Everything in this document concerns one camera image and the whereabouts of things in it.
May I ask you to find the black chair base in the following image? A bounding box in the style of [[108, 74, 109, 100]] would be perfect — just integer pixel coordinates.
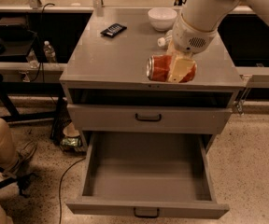
[[0, 167, 35, 198]]

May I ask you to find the black drawer handle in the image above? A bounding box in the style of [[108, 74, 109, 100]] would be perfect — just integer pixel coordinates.
[[133, 207, 160, 218], [134, 113, 162, 122]]

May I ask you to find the green packet on floor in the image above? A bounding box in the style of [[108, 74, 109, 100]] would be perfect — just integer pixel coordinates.
[[60, 136, 81, 150]]

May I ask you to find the white ceramic bowl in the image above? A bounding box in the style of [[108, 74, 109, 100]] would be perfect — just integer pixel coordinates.
[[148, 7, 177, 31]]

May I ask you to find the black snack packet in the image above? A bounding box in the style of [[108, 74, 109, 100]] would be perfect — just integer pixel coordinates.
[[101, 23, 127, 38]]

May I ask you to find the open grey bottom drawer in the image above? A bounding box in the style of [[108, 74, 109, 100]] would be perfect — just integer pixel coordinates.
[[67, 132, 229, 219]]

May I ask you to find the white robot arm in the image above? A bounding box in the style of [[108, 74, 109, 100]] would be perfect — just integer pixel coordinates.
[[167, 0, 269, 83]]

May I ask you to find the black drawer handle upper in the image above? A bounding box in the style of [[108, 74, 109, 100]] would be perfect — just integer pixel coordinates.
[[134, 113, 162, 122]]

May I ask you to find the grey drawer cabinet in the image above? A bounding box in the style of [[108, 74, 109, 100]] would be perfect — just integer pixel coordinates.
[[60, 8, 243, 147]]

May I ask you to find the grey shoe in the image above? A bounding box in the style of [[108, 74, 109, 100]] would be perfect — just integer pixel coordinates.
[[7, 141, 36, 175]]

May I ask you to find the closed grey middle drawer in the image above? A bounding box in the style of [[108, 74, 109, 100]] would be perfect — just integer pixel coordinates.
[[67, 105, 232, 134]]

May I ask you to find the small water bottle on shelf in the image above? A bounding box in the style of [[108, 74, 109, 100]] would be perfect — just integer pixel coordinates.
[[43, 41, 57, 63]]

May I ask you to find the red coke can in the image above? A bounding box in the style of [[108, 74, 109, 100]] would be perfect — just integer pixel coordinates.
[[145, 53, 198, 84]]

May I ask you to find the black floor cable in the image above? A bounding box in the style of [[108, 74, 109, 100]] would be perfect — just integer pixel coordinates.
[[57, 156, 87, 224]]

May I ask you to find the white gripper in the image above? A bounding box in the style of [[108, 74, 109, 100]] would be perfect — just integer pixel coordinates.
[[167, 13, 218, 83]]

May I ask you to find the black drawer handle lower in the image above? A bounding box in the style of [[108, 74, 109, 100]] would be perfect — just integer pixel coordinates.
[[133, 207, 160, 218]]

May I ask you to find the clear plastic water bottle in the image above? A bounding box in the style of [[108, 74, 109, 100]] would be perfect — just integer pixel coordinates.
[[157, 30, 172, 48]]

